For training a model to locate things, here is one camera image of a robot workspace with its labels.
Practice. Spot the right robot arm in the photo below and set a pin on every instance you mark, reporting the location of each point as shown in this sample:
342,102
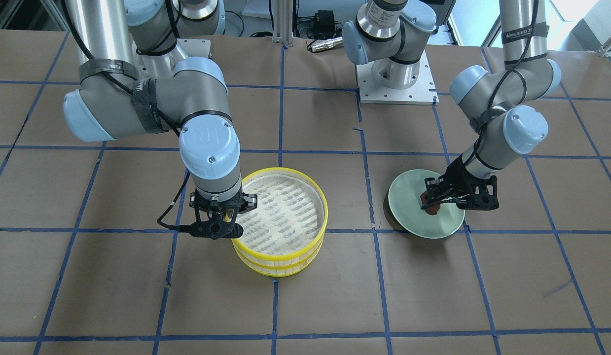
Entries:
136,79

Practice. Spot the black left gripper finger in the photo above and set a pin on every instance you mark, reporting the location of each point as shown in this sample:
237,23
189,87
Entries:
436,187
460,201

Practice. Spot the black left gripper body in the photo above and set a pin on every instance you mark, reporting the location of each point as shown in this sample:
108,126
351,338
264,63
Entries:
455,178

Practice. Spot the yellow rimmed steamer basket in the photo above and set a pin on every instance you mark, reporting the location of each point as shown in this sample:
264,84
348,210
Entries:
289,221
279,271

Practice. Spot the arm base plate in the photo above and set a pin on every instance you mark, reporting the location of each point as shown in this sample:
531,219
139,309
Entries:
387,82

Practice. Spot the brown bun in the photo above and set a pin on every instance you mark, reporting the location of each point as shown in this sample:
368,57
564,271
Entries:
428,205

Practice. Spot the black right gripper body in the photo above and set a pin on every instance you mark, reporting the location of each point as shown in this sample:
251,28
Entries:
248,200

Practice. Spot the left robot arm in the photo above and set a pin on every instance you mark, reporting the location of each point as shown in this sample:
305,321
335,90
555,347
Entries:
394,34

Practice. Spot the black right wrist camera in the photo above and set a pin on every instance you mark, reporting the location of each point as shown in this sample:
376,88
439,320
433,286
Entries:
216,230

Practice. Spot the aluminium frame post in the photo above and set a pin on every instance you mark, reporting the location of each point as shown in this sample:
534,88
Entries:
283,20

